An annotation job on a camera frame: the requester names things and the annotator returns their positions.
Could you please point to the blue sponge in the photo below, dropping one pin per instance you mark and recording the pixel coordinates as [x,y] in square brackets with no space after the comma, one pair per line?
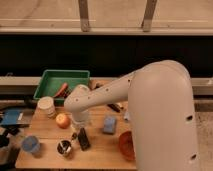
[109,125]

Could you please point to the orange red bowl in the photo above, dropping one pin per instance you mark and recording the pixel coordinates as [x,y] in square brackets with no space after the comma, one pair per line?
[125,145]

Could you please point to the blue box on left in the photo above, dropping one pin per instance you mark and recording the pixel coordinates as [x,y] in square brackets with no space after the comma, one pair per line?
[10,117]

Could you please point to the metal measuring cup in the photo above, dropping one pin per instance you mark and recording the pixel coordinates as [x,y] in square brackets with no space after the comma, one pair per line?
[64,147]

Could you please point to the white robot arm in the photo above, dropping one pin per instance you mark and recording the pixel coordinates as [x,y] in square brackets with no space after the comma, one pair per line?
[162,114]

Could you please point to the white cylindrical container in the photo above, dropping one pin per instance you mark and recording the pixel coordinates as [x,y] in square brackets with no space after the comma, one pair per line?
[46,105]

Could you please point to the orange apple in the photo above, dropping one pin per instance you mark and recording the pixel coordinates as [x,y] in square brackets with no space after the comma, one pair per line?
[63,121]

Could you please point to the black rectangular eraser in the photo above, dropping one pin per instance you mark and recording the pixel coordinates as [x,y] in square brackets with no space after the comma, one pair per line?
[83,139]

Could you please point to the orange carrot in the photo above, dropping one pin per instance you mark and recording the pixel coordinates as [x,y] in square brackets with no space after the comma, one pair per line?
[63,87]

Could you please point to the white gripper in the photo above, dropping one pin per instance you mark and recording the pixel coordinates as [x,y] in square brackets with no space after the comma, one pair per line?
[80,119]

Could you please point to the green plastic tray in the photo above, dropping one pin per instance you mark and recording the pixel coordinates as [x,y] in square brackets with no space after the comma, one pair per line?
[52,80]

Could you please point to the blue plastic cup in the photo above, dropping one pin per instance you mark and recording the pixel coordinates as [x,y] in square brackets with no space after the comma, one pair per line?
[31,144]

